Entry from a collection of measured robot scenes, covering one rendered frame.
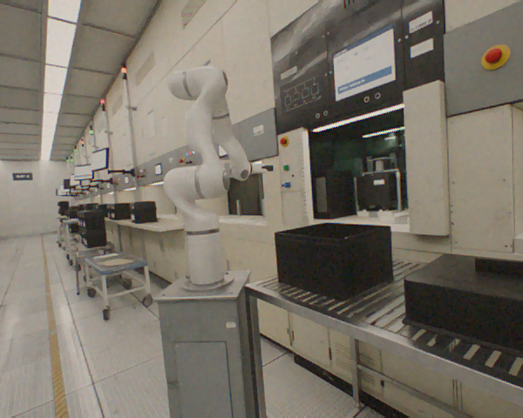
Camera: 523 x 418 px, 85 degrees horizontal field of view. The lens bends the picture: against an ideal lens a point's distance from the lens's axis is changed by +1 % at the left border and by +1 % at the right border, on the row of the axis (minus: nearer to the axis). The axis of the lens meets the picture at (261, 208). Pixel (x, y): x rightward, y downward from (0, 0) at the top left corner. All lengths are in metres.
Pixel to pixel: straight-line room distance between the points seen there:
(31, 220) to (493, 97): 14.24
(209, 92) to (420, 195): 0.84
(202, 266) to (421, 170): 0.85
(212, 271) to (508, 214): 0.96
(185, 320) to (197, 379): 0.20
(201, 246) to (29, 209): 13.54
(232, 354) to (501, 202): 0.98
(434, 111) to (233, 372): 1.10
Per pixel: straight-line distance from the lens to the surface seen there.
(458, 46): 1.26
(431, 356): 0.65
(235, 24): 2.25
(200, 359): 1.05
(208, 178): 0.96
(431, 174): 1.17
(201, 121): 1.07
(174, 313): 1.02
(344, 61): 1.49
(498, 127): 1.18
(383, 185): 1.78
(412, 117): 1.21
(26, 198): 14.41
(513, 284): 0.74
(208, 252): 1.00
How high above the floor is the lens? 1.08
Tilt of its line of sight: 4 degrees down
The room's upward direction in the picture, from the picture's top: 5 degrees counter-clockwise
